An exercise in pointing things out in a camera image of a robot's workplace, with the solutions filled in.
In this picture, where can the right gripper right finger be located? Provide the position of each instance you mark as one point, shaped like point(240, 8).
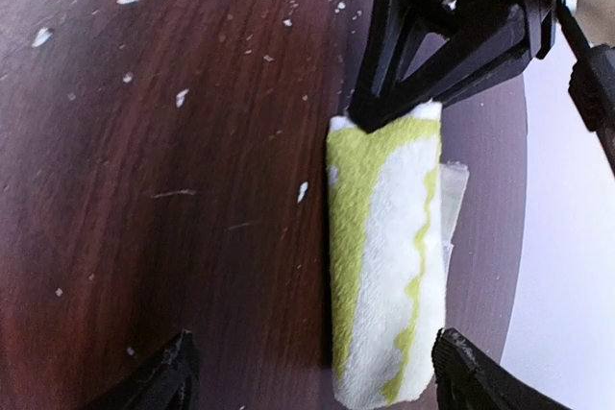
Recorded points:
point(466, 378)

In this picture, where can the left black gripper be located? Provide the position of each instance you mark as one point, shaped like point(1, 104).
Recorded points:
point(445, 51)

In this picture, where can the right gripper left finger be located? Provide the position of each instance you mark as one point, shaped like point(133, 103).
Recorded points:
point(169, 379)

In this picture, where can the yellow green patterned towel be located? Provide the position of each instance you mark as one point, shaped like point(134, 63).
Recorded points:
point(393, 207)

